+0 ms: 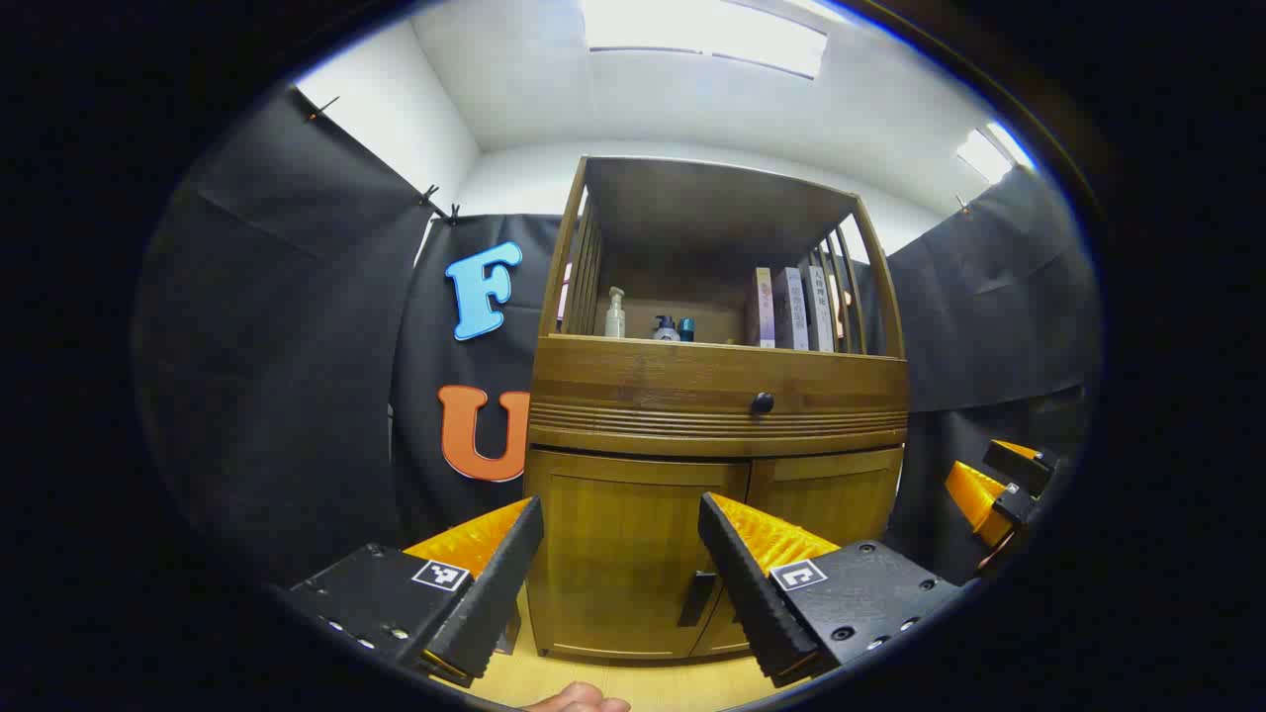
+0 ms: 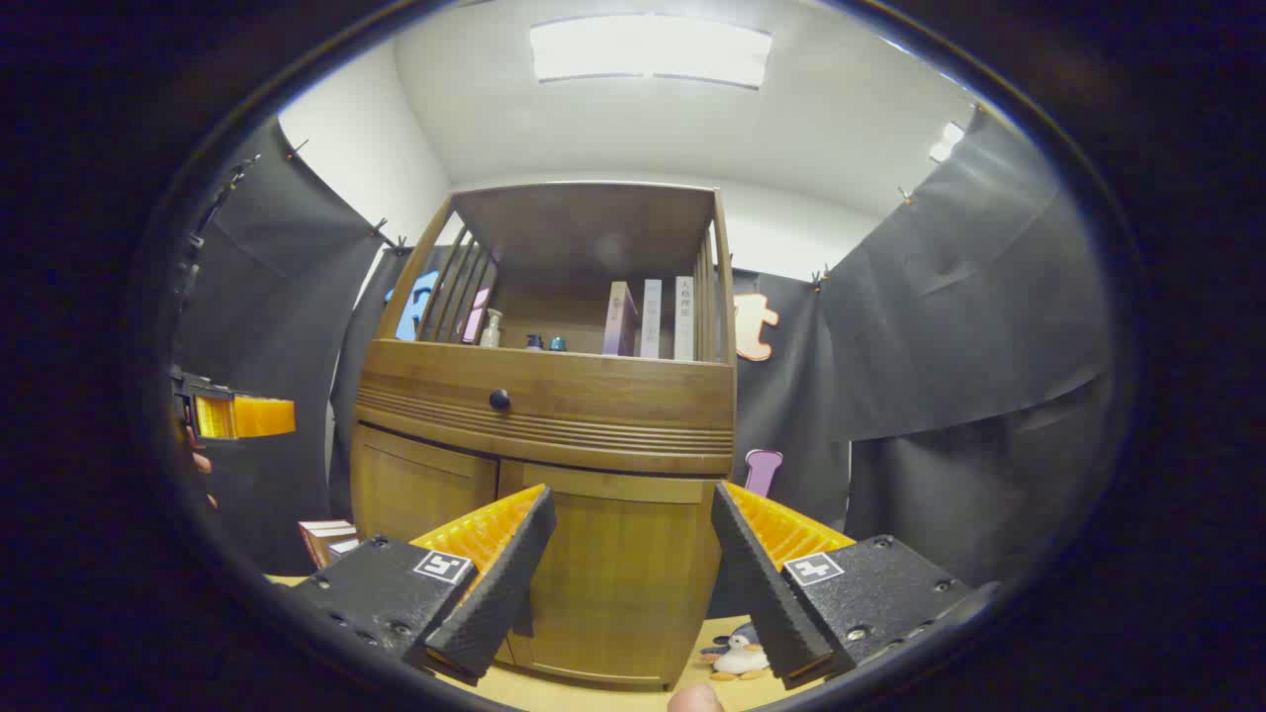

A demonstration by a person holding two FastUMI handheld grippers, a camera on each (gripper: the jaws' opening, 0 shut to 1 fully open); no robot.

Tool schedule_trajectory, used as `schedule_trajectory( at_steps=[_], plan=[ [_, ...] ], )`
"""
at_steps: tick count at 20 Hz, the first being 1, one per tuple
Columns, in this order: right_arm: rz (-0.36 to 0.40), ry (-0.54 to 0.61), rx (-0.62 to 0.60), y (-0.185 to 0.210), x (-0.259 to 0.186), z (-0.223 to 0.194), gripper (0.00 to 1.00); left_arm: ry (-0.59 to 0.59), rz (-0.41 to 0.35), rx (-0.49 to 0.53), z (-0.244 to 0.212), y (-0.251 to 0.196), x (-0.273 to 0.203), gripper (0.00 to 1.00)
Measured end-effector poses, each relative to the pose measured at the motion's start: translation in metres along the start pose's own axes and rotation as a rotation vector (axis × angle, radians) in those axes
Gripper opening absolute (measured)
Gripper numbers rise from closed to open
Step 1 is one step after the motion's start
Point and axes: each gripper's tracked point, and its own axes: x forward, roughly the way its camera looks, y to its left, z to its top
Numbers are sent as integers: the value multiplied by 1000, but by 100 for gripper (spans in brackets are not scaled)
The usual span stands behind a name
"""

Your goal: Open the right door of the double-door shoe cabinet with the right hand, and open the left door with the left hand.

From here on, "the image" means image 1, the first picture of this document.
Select wooden double-door shoe cabinet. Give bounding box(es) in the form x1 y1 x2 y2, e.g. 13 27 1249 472
521 155 911 662

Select wooden cabinet door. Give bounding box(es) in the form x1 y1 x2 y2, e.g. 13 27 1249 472
692 445 905 659
524 448 751 662

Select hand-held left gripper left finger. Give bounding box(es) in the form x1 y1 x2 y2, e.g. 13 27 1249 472
285 494 546 690

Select ceiling light panel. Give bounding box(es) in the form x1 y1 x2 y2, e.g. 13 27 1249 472
579 0 828 81
954 119 1037 185

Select black backdrop cloth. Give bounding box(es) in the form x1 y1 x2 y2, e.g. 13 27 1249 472
134 84 1104 594

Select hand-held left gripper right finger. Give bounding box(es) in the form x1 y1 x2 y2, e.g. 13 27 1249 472
697 491 967 690

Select pink shelf book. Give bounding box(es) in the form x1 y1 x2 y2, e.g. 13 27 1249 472
745 267 779 348

